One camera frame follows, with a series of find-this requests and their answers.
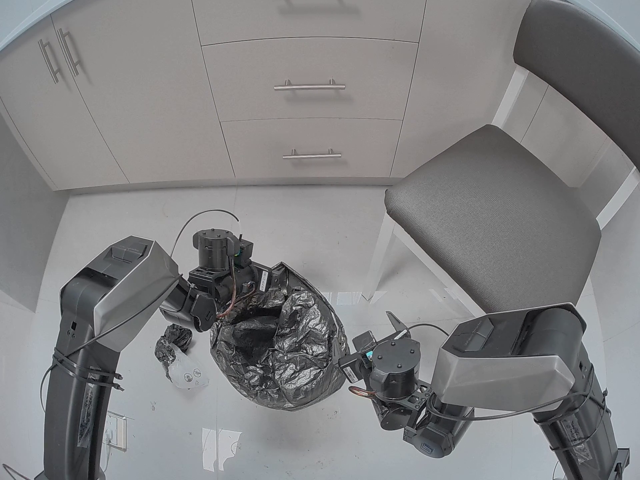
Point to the black plastic bag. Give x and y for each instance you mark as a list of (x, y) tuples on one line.
[(300, 348)]

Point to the beige cabinet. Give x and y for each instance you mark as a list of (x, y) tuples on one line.
[(150, 118)]

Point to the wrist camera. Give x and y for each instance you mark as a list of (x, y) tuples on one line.
[(243, 255), (365, 342)]

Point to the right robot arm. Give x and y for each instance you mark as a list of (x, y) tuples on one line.
[(500, 363)]

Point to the grey padded chair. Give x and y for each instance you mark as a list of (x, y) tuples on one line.
[(490, 228)]

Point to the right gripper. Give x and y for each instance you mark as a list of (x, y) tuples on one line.
[(356, 368)]

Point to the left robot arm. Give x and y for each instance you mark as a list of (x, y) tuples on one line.
[(125, 288)]

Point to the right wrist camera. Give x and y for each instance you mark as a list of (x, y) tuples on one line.
[(365, 342)]

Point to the clear printed wrapper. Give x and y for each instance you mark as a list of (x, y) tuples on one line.
[(192, 375)]

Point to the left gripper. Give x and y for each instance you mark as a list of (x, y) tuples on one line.
[(265, 280)]

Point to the black plastic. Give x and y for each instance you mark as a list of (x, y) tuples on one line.
[(172, 343)]

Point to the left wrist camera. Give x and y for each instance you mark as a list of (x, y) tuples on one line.
[(243, 255)]

